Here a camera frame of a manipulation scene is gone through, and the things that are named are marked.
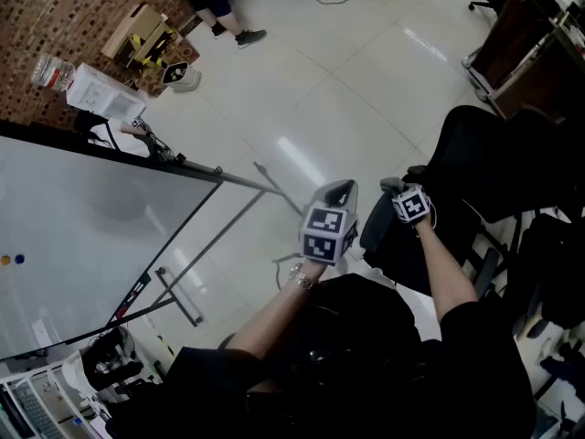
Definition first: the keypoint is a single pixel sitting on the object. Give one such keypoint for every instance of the black office chair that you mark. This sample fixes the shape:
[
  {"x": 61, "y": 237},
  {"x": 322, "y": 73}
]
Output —
[{"x": 493, "y": 163}]

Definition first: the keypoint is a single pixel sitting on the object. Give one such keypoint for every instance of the grey laptop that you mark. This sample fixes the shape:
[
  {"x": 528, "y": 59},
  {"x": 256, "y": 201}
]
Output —
[{"x": 27, "y": 412}]

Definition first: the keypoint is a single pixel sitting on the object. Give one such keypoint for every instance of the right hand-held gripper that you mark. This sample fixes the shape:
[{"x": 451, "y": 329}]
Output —
[{"x": 411, "y": 205}]

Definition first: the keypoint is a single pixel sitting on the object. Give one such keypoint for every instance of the small white bin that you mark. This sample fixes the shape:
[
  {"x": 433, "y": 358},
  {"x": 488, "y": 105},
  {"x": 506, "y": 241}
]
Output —
[{"x": 183, "y": 77}]

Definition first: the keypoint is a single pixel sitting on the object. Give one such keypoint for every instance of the dark wooden cabinet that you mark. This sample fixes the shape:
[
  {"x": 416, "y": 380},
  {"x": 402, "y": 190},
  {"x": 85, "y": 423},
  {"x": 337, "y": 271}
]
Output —
[{"x": 525, "y": 48}]

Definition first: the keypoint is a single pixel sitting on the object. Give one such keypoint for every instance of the orange round magnet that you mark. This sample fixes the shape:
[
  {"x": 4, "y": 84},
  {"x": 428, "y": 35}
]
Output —
[{"x": 5, "y": 260}]

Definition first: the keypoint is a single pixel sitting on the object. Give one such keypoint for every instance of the white box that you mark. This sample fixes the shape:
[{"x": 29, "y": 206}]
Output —
[{"x": 105, "y": 95}]

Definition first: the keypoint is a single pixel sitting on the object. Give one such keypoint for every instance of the person's white trouser leg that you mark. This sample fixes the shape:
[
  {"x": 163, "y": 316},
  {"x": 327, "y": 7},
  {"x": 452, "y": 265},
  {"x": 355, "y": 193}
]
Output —
[{"x": 365, "y": 270}]

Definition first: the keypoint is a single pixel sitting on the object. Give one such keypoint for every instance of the black backpack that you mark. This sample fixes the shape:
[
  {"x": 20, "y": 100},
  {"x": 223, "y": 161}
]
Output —
[{"x": 555, "y": 268}]

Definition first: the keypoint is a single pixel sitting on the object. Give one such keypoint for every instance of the brown cardboard box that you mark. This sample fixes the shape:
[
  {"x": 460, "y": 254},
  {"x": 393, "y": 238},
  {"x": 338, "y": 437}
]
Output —
[{"x": 137, "y": 35}]

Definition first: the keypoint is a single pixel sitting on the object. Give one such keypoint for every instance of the person's right forearm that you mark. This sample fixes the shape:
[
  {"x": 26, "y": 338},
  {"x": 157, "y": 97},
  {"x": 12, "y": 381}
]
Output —
[{"x": 445, "y": 272}]

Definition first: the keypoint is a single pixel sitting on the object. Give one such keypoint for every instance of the blue round magnet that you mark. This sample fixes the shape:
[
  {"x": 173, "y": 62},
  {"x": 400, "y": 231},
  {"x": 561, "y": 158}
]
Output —
[{"x": 19, "y": 259}]

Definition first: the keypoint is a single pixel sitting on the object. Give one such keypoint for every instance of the large whiteboard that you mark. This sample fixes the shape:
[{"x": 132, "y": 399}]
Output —
[{"x": 91, "y": 236}]

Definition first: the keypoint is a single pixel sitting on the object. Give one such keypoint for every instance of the person's black clothing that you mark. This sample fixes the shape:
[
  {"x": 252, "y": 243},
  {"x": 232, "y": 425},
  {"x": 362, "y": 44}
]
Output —
[{"x": 365, "y": 373}]

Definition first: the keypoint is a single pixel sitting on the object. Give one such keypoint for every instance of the black chair armrest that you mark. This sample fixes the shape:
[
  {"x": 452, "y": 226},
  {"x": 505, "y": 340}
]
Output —
[
  {"x": 488, "y": 270},
  {"x": 377, "y": 227}
]

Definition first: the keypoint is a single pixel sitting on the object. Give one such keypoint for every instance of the person's left forearm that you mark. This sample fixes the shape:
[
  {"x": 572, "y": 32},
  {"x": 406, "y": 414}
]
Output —
[{"x": 274, "y": 318}]

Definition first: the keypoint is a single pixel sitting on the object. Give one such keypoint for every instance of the clear plastic water bottle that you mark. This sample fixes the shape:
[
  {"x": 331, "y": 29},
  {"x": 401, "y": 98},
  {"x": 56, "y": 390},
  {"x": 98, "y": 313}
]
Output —
[{"x": 52, "y": 73}]

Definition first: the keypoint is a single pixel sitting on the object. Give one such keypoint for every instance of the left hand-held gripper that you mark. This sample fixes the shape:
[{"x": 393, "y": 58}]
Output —
[{"x": 328, "y": 233}]

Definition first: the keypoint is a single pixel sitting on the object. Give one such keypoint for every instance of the silver wristwatch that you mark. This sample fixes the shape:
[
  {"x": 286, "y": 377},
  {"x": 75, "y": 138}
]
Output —
[{"x": 301, "y": 278}]

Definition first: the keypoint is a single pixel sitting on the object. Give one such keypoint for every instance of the black whiteboard stand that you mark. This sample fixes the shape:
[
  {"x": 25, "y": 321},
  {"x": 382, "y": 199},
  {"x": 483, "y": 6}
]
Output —
[{"x": 247, "y": 183}]

